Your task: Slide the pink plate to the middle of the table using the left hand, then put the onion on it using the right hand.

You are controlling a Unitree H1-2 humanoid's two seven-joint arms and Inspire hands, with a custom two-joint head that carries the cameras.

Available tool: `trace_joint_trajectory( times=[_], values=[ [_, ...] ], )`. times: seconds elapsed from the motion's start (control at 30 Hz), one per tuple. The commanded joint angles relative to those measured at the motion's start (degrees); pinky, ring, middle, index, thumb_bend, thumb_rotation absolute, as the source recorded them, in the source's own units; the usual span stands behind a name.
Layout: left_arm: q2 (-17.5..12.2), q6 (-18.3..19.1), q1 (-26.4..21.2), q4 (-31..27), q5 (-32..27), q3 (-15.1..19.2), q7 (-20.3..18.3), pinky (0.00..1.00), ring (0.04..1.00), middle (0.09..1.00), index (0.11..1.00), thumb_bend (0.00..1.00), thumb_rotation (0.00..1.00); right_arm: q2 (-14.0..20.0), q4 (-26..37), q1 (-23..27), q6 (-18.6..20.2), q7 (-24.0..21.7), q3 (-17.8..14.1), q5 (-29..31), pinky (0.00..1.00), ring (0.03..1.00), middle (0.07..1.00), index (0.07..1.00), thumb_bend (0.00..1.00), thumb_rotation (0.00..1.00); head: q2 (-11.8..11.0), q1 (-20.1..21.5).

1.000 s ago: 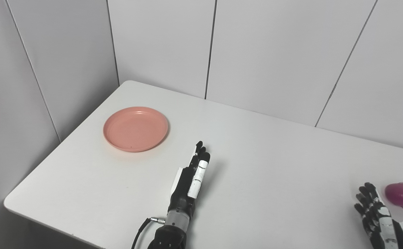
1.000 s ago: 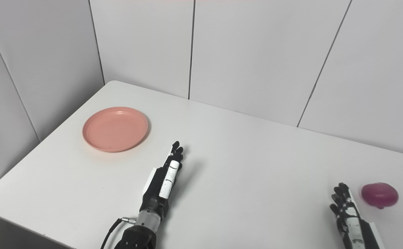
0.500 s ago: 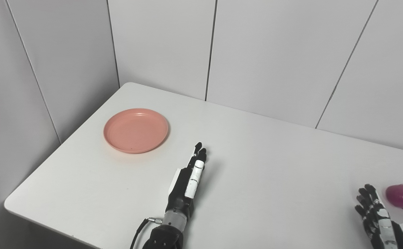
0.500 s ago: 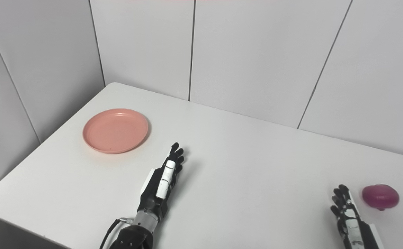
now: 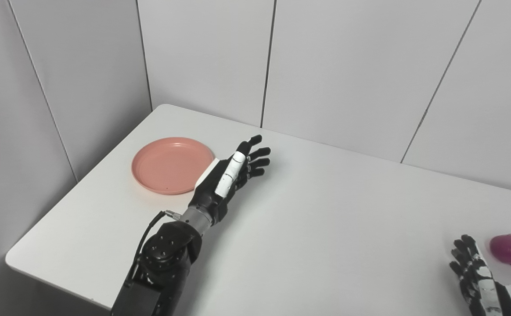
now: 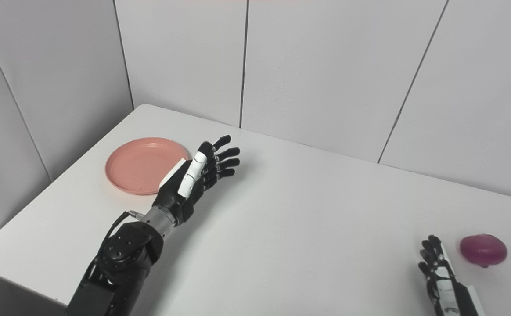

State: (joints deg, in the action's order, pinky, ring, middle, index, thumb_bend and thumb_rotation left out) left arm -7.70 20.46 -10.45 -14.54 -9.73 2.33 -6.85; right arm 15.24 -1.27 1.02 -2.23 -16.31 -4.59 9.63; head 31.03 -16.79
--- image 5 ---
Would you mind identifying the pink round plate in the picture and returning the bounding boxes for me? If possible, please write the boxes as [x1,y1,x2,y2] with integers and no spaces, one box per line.
[131,137,216,195]

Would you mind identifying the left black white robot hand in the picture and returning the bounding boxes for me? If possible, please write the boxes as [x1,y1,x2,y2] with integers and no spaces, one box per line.
[188,135,271,225]

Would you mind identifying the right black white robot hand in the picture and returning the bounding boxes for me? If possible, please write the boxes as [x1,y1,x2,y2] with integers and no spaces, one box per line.
[449,234,511,316]

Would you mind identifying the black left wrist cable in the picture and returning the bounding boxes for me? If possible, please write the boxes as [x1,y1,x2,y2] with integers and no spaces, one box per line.
[133,210,182,286]

